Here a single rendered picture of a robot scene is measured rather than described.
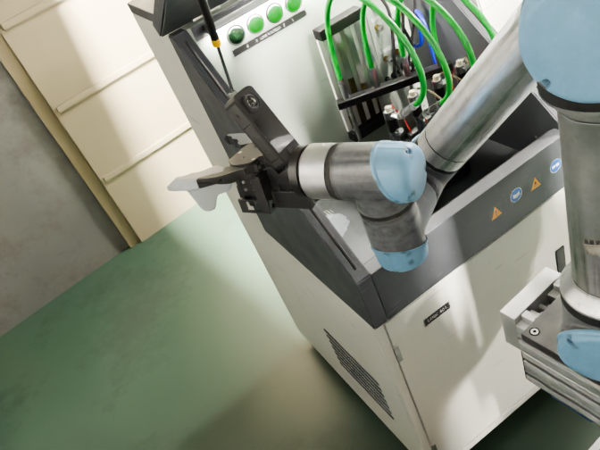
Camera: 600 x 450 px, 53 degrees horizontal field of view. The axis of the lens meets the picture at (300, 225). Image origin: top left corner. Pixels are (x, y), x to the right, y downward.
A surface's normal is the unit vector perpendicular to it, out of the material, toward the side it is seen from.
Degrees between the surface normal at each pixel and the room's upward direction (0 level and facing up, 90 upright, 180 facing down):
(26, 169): 90
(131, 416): 0
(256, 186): 82
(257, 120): 63
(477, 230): 90
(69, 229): 90
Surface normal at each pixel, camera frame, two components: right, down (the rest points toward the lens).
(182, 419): -0.33, -0.73
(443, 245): 0.49, 0.40
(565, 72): -0.47, 0.57
